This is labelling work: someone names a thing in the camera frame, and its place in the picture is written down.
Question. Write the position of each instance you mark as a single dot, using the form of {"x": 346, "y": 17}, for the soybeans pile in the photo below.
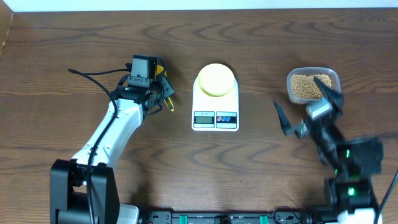
{"x": 304, "y": 86}

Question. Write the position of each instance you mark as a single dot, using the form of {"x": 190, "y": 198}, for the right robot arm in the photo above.
{"x": 349, "y": 196}

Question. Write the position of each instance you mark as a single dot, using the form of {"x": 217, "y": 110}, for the clear plastic container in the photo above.
{"x": 335, "y": 81}

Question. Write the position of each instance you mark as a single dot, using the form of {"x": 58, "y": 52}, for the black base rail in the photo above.
{"x": 282, "y": 216}

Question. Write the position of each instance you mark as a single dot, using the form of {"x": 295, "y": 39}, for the yellow measuring scoop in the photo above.
{"x": 161, "y": 76}

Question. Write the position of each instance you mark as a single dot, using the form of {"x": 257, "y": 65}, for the white digital kitchen scale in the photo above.
{"x": 211, "y": 113}

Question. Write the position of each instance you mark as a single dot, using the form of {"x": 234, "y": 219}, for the yellow bowl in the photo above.
{"x": 216, "y": 80}

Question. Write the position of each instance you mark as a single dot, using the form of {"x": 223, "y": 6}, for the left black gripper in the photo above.
{"x": 167, "y": 88}

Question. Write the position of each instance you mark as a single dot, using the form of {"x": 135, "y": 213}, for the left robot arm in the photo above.
{"x": 83, "y": 189}

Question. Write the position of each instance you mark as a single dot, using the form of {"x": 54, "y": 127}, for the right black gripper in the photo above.
{"x": 334, "y": 96}

